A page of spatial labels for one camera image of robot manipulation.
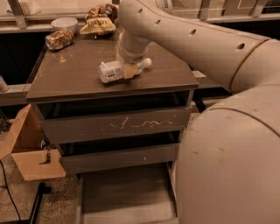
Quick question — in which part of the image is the metal railing frame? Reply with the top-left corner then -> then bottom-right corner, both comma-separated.
0,0 -> 280,108

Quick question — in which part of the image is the yellow chip bag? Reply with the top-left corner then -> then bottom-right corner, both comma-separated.
80,17 -> 116,36

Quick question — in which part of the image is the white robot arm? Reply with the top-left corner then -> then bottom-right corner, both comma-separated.
119,0 -> 280,224

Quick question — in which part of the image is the grey bottom drawer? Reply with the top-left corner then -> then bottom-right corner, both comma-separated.
75,163 -> 178,224

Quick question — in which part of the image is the open cardboard box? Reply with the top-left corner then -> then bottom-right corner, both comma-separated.
0,104 -> 66,181

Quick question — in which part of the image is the black stand leg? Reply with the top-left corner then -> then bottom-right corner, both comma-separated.
28,182 -> 52,224

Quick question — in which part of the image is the grey drawer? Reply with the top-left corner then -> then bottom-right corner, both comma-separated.
75,163 -> 178,224
59,130 -> 182,174
40,90 -> 193,144

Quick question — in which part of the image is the blue plastic bottle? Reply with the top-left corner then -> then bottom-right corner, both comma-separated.
98,58 -> 152,83

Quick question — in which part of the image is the grey middle drawer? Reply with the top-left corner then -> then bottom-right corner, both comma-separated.
59,130 -> 182,174

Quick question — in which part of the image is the white bowl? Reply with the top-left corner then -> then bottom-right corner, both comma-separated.
51,17 -> 78,34

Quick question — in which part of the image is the grey drawer cabinet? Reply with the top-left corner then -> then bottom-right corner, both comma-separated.
25,20 -> 200,224

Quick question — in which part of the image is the crushed soda can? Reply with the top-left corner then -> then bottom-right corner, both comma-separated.
45,30 -> 74,51

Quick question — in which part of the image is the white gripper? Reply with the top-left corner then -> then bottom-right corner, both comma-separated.
115,29 -> 151,80

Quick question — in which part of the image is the grey top drawer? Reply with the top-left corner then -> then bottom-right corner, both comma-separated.
40,90 -> 193,144

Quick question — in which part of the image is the black cable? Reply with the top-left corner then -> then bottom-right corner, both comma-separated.
0,159 -> 23,224

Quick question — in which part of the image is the brown snack bag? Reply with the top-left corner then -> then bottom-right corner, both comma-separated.
85,3 -> 118,23

